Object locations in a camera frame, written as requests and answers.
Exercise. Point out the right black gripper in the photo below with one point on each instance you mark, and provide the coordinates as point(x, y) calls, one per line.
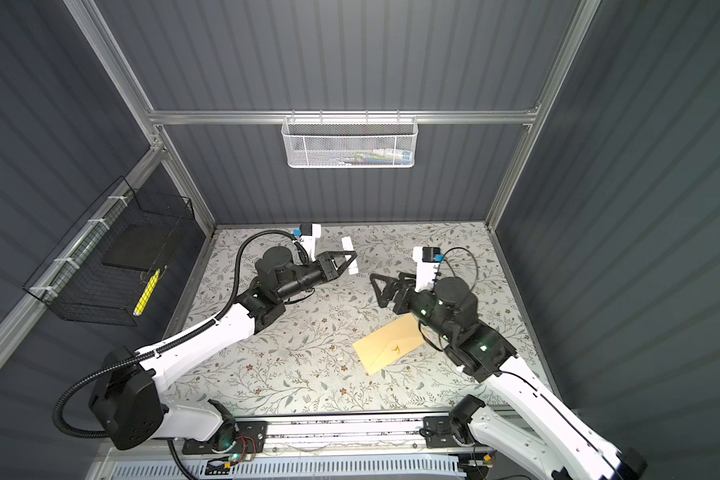
point(405, 288)

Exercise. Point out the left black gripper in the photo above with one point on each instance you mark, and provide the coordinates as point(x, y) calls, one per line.
point(326, 267)

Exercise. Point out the white glue stick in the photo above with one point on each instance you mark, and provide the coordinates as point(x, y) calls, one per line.
point(350, 256)

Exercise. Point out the tan paper envelope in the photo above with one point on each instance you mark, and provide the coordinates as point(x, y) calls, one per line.
point(388, 344)

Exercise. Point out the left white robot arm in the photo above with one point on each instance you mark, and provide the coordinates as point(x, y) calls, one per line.
point(131, 404)

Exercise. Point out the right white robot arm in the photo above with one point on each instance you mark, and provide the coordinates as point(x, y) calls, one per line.
point(558, 445)

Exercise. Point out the floral table mat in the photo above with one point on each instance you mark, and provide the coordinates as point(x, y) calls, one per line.
point(306, 362)

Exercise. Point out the pens in white basket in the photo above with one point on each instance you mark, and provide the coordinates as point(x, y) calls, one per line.
point(377, 157)

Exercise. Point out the yellow marker pen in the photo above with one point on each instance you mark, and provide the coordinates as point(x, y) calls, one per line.
point(146, 294)

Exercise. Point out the black foam pad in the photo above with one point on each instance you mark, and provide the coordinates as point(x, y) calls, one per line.
point(142, 248)

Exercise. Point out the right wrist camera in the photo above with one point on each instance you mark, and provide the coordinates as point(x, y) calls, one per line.
point(428, 260)

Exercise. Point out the white wire mesh basket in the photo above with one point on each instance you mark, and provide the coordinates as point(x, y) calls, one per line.
point(314, 145)

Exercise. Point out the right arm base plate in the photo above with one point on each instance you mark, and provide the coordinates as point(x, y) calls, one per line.
point(443, 431)

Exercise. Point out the white vented cable tray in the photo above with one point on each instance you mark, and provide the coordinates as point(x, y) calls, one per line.
point(389, 466)

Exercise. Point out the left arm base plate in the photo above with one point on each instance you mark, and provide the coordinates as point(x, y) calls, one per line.
point(246, 437)

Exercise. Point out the black wire basket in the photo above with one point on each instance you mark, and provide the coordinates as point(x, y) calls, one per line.
point(109, 271)

